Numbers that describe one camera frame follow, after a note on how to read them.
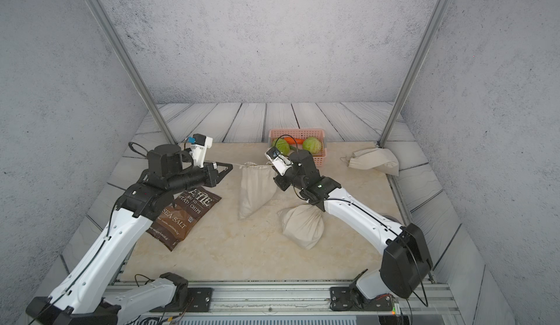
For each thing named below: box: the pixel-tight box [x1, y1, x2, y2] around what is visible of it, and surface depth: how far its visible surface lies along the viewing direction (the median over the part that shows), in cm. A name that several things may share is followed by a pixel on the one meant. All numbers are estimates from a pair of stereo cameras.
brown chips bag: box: [145, 186, 222, 252], surface depth 93 cm
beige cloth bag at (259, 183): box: [237, 161, 278, 220], surface depth 82 cm
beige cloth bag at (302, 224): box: [277, 204, 325, 250], surface depth 84 cm
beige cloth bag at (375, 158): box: [347, 147, 399, 177], surface depth 106 cm
